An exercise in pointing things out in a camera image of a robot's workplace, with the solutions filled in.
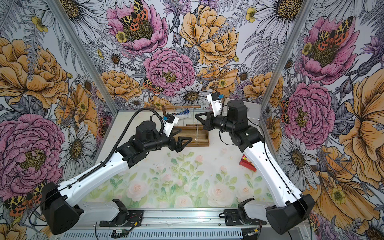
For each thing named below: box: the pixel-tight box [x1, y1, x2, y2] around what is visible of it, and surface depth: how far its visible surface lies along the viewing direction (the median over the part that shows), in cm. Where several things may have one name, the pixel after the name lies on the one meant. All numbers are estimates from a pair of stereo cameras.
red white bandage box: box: [239, 153, 257, 172], surface depth 92 cm
